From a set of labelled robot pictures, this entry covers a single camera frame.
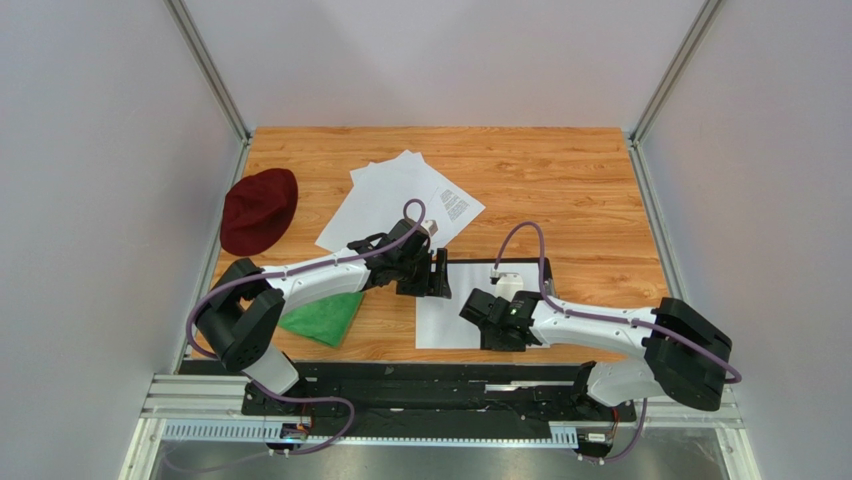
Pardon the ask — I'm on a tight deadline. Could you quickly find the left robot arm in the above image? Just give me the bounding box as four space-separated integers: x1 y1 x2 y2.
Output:
188 219 452 395

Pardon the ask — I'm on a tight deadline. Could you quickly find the frame post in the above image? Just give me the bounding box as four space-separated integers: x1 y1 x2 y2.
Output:
164 0 252 145
629 0 726 147

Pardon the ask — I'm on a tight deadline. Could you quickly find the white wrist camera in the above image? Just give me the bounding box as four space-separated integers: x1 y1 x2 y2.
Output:
490 269 525 302
420 220 438 237

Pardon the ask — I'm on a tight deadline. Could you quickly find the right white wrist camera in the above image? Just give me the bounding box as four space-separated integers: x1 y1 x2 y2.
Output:
490 269 525 302

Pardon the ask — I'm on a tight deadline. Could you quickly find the aluminium frame rail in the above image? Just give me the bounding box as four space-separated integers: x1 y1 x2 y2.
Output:
139 373 745 430

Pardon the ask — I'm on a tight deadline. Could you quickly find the right frame post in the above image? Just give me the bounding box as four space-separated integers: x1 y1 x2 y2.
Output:
629 0 726 147

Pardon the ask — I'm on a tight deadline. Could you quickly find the printed white paper sheet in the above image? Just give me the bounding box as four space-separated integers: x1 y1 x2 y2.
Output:
427 169 485 247

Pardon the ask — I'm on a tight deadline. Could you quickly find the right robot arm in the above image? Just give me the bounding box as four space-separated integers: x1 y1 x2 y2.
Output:
459 288 741 412

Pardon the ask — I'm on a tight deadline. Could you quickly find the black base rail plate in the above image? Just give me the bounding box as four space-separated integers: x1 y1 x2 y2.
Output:
178 359 707 441

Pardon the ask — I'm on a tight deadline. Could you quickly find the green cloth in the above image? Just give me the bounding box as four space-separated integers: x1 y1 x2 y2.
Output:
278 292 364 348

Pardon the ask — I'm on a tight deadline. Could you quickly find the slotted cable duct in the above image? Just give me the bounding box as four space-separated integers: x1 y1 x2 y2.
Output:
161 419 579 449

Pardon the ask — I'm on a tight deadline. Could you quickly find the dark red beret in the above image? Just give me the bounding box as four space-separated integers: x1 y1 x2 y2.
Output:
220 168 299 257

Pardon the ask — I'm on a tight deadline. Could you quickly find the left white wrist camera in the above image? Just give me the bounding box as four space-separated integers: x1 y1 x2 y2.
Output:
420 220 438 237

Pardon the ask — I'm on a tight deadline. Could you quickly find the black clipboard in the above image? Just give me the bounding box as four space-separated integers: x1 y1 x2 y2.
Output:
444 257 555 314

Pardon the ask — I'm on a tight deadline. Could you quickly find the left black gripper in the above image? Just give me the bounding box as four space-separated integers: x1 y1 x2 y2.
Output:
394 247 452 299

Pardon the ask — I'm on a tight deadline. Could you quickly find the left frame post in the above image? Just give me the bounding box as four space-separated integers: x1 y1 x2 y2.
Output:
164 0 252 145

